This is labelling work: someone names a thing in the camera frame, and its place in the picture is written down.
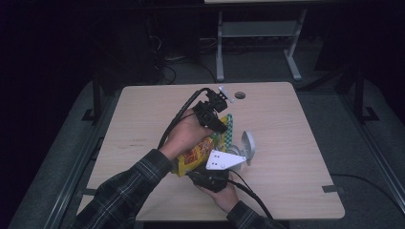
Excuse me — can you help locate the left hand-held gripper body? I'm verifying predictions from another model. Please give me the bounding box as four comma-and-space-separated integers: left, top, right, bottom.
192, 85, 237, 129

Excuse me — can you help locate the black floor cable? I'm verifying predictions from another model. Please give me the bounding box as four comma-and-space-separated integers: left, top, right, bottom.
330, 173, 405, 213

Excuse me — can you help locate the person's left hand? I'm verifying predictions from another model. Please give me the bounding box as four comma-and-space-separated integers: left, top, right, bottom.
159, 108, 215, 161

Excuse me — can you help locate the person's right hand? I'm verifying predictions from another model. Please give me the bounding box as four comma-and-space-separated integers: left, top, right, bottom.
197, 177, 241, 214

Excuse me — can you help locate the yellow snack pouch green cap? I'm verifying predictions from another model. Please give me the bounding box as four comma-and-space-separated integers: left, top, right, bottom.
171, 113, 234, 178

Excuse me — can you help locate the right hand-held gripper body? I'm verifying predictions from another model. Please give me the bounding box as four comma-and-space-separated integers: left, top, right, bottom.
187, 150, 247, 194

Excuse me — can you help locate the clear jar with grey lid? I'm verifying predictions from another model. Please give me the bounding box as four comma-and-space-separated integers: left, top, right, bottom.
226, 130, 257, 169

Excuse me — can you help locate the bundle of floor cables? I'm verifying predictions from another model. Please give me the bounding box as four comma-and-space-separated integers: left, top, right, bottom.
144, 18, 218, 86

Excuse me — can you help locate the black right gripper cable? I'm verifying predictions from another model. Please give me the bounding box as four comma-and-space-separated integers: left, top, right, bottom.
226, 169, 275, 221

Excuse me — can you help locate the white metal desk frame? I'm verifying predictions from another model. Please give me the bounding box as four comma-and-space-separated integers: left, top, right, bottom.
203, 0, 309, 83

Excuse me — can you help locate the black metal stand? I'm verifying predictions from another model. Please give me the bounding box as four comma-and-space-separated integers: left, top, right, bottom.
80, 72, 103, 126
348, 61, 380, 124

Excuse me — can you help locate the aluminium floor rail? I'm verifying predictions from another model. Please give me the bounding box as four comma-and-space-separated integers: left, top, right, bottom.
44, 92, 122, 229
337, 92, 405, 211

